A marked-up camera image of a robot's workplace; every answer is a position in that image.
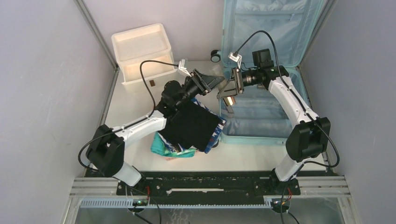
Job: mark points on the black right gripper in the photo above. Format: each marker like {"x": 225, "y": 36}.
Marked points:
{"x": 234, "y": 86}

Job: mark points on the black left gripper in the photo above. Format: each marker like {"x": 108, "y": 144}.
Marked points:
{"x": 206, "y": 85}

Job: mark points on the gold cylindrical bottle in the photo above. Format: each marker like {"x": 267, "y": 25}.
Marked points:
{"x": 229, "y": 101}

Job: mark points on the light blue ribbed suitcase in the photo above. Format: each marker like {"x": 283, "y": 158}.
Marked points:
{"x": 260, "y": 34}

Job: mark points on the black t-shirt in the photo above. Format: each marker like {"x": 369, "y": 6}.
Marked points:
{"x": 191, "y": 126}

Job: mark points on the white drawer box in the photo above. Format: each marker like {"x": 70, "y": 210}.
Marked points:
{"x": 134, "y": 46}

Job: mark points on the teal polo shirt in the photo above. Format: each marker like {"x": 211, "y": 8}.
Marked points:
{"x": 162, "y": 147}

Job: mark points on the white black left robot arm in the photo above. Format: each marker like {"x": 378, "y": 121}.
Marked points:
{"x": 106, "y": 150}

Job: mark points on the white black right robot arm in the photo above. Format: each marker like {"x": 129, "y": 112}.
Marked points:
{"x": 310, "y": 133}

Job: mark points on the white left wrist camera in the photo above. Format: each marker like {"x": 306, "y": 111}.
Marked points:
{"x": 182, "y": 68}

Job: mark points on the black mounting base plate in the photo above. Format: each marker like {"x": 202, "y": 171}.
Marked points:
{"x": 259, "y": 183}

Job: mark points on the white slotted cable duct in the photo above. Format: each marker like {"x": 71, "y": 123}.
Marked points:
{"x": 140, "y": 203}

